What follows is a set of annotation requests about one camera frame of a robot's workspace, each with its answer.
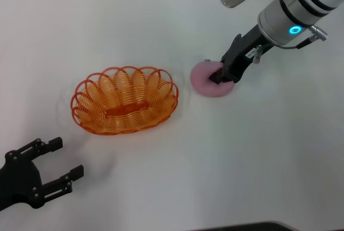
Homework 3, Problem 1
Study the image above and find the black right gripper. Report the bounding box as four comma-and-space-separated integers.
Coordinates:
209, 24, 275, 85

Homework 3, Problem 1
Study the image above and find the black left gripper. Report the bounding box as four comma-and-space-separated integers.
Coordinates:
0, 136, 84, 211

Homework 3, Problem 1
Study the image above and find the pink plush peach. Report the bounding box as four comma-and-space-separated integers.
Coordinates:
189, 58, 235, 98

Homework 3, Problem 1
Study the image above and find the orange wire oval basket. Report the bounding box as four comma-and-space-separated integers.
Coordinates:
70, 66, 180, 136

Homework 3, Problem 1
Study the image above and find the dark rounded base edge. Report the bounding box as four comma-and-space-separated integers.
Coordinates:
188, 221, 293, 231

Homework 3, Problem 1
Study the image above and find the grey gripper cable with connectors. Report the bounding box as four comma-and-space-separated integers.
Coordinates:
253, 25, 329, 64

